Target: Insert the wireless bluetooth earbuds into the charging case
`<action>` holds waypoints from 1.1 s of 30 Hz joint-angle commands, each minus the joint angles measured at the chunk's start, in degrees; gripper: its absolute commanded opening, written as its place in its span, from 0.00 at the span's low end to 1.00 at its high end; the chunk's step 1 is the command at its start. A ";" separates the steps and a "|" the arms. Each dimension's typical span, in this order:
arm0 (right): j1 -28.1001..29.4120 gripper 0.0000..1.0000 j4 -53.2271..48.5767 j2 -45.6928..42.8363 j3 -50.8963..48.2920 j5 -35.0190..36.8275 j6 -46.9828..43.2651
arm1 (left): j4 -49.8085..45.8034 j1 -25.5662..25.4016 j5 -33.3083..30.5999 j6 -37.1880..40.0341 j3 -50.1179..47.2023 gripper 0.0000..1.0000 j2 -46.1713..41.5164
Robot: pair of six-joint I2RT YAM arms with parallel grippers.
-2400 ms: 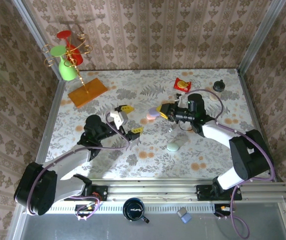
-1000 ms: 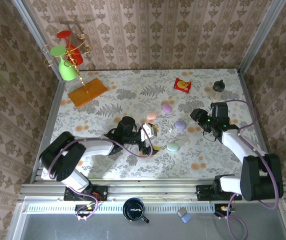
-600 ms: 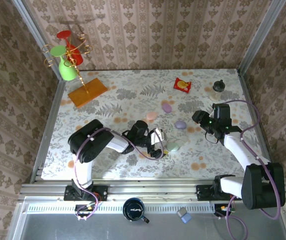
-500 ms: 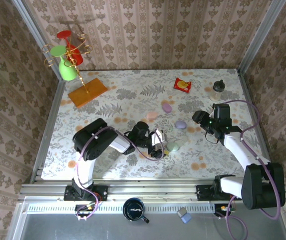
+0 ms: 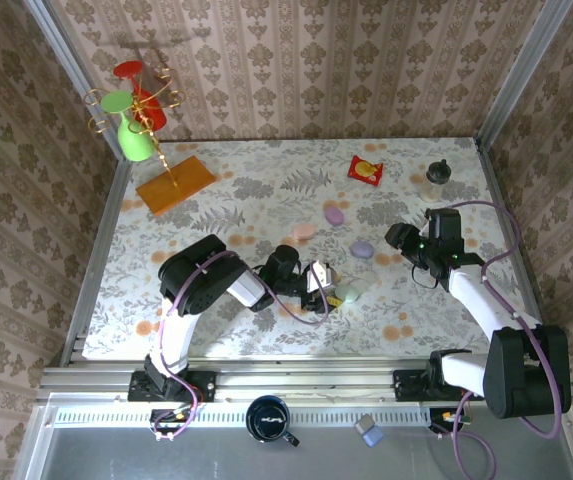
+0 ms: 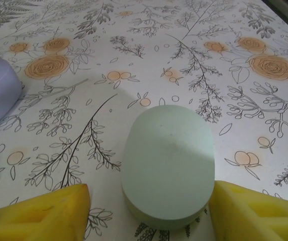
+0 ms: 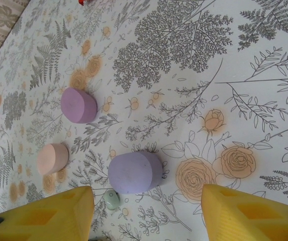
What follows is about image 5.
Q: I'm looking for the green earbud charging case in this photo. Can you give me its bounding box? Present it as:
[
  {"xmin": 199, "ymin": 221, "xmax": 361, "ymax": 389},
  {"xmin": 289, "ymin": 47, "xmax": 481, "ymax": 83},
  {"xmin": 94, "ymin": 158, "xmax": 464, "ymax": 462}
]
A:
[{"xmin": 334, "ymin": 283, "xmax": 361, "ymax": 304}]

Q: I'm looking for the clear bottle with black cap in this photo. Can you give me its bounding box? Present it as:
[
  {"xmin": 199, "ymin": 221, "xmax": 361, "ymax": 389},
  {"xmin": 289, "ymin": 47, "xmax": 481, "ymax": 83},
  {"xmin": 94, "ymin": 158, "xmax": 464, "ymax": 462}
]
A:
[{"xmin": 418, "ymin": 159, "xmax": 452, "ymax": 204}]

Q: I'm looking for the red snack packet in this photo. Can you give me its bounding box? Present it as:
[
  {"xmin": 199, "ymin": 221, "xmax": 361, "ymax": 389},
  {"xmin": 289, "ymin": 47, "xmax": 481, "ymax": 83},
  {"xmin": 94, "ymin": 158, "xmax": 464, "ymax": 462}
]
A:
[{"xmin": 347, "ymin": 154, "xmax": 385, "ymax": 188}]

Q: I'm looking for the wooden glass rack base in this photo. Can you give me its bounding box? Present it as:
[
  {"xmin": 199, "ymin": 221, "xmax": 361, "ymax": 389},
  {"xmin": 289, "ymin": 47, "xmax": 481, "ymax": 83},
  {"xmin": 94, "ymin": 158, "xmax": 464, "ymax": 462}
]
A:
[{"xmin": 135, "ymin": 155, "xmax": 217, "ymax": 218}]

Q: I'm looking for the small grey-blue box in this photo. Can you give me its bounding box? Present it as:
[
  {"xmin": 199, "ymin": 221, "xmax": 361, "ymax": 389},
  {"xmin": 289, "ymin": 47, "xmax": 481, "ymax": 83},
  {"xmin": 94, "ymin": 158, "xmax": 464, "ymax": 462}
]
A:
[{"xmin": 354, "ymin": 413, "xmax": 386, "ymax": 448}]

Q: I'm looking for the black mug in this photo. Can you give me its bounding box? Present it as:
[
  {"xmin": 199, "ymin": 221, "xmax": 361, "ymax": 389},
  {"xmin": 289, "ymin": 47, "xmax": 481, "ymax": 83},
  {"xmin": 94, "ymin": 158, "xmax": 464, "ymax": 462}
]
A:
[{"xmin": 244, "ymin": 394, "xmax": 301, "ymax": 448}]

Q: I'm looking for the gold metal glass rack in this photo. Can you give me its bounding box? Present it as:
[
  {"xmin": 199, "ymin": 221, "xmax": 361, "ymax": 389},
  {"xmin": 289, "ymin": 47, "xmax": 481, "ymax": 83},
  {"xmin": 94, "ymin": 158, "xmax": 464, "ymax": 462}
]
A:
[{"xmin": 84, "ymin": 66, "xmax": 187, "ymax": 190}]

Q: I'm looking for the green plastic wine glass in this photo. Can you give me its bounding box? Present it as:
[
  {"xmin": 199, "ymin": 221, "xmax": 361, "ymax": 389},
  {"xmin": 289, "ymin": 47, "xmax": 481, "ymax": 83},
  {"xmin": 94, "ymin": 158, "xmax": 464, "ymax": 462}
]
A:
[{"xmin": 99, "ymin": 90, "xmax": 158, "ymax": 163}]

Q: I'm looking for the red plastic wine glass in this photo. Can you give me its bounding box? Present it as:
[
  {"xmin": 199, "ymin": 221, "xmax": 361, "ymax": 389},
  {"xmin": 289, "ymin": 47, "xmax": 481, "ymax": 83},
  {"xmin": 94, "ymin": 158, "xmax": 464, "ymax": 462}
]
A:
[{"xmin": 113, "ymin": 59, "xmax": 169, "ymax": 132}]

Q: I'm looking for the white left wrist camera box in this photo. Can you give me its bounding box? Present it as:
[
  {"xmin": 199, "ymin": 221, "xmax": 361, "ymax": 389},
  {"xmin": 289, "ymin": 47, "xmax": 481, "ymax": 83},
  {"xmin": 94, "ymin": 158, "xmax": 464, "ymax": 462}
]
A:
[{"xmin": 306, "ymin": 259, "xmax": 340, "ymax": 292}]

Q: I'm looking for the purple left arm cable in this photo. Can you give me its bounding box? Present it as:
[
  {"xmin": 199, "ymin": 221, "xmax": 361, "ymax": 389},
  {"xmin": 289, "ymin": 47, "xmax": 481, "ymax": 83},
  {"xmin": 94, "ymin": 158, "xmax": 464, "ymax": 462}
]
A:
[{"xmin": 155, "ymin": 249, "xmax": 330, "ymax": 442}]

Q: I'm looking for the aluminium table side rail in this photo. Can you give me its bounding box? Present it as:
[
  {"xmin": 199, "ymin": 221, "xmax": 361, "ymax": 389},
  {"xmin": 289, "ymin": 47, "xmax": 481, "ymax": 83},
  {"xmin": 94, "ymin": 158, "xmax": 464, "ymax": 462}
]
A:
[
  {"xmin": 474, "ymin": 137, "xmax": 562, "ymax": 334},
  {"xmin": 59, "ymin": 158, "xmax": 135, "ymax": 369}
]

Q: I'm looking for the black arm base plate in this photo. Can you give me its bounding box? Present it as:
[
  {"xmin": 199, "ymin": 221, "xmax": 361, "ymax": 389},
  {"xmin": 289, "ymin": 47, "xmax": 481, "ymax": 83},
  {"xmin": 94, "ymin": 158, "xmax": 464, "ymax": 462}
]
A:
[
  {"xmin": 127, "ymin": 370, "xmax": 217, "ymax": 404},
  {"xmin": 393, "ymin": 368, "xmax": 486, "ymax": 403}
]

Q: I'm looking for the perforated grey cable duct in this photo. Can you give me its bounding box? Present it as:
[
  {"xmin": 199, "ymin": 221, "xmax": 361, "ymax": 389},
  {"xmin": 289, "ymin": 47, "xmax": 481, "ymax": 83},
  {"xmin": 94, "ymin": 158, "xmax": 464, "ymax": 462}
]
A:
[{"xmin": 48, "ymin": 403, "xmax": 435, "ymax": 429}]

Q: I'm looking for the aluminium frame post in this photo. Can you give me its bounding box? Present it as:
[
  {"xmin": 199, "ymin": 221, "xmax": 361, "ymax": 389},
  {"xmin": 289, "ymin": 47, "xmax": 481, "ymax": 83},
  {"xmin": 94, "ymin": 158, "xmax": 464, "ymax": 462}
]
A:
[
  {"xmin": 22, "ymin": 0, "xmax": 133, "ymax": 164},
  {"xmin": 474, "ymin": 0, "xmax": 573, "ymax": 149}
]

